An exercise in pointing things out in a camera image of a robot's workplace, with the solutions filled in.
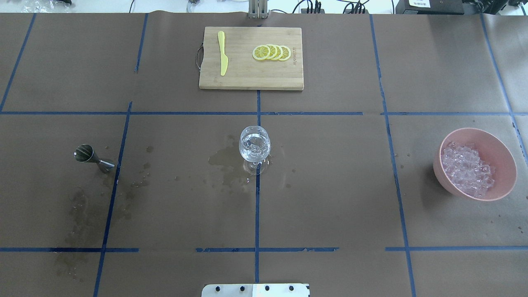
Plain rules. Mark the steel double jigger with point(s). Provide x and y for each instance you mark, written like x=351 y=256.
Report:
x=85 y=154

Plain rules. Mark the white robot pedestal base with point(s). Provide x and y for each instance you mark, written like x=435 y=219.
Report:
x=257 y=290

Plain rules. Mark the yellow plastic knife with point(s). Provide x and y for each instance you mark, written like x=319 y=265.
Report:
x=224 y=60

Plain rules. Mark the clear wine glass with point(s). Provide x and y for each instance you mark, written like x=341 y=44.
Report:
x=254 y=161

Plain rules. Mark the single clear ice cube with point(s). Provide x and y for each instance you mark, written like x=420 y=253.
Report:
x=257 y=143

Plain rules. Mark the pile of clear ice cubes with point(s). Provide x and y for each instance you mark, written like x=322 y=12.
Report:
x=464 y=167

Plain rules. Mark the lemon slice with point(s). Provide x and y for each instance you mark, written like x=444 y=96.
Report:
x=271 y=51
x=278 y=52
x=285 y=53
x=261 y=52

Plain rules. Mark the pink bowl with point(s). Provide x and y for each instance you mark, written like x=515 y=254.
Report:
x=492 y=150

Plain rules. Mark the bamboo cutting board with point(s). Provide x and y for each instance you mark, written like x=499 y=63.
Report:
x=246 y=73

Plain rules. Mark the black box on desk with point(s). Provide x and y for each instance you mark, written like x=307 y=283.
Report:
x=448 y=7

